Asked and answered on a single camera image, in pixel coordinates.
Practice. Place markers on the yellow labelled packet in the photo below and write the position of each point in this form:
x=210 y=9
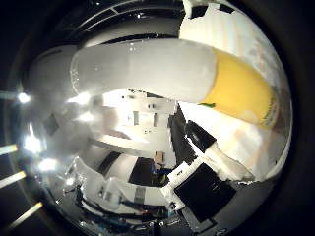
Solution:
x=157 y=69

